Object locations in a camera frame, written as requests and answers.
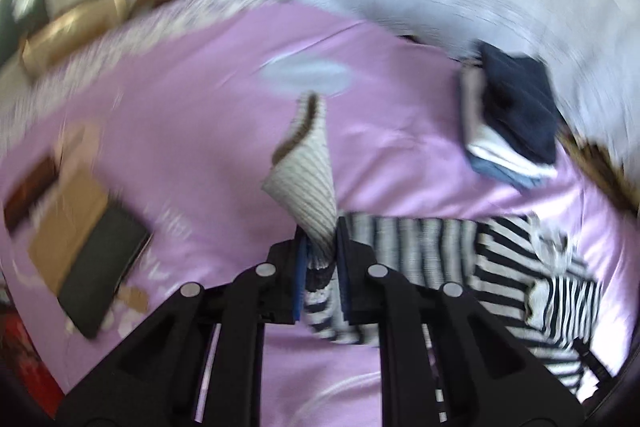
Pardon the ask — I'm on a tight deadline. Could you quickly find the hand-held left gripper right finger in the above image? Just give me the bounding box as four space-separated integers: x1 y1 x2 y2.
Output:
335 216 586 427

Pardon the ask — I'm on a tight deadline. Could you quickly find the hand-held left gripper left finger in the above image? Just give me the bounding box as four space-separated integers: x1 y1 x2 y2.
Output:
55 227 307 427

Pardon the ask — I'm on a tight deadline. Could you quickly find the black and grey striped sweater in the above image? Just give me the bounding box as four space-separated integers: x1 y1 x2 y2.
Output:
262 92 618 408

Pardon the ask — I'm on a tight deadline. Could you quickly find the stack of folded clothes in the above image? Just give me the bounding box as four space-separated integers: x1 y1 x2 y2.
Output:
460 61 547 184

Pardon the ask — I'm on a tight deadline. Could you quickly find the pink bedsheet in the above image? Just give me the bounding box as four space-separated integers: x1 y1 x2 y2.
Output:
0 2 632 427

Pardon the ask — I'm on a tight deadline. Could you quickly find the folded light blue garment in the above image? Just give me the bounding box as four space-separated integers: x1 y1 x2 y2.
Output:
467 156 558 192

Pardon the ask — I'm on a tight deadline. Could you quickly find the dark green notebook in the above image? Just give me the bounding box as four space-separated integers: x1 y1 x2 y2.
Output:
57 204 153 340

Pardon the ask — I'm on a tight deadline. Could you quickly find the flat cardboard sheet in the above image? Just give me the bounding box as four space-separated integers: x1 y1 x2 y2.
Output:
27 124 113 295

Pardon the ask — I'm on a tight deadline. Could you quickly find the folded navy garment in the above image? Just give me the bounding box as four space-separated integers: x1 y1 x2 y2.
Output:
479 41 561 168

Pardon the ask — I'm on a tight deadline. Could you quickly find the dark brown flat box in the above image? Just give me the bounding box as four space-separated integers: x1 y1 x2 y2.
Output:
2 156 60 232

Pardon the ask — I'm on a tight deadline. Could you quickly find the red patterned cloth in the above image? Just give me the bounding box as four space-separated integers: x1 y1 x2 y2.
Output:
0 299 66 408

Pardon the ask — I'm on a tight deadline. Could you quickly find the open cardboard box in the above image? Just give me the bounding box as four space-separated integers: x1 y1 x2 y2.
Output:
20 0 132 75

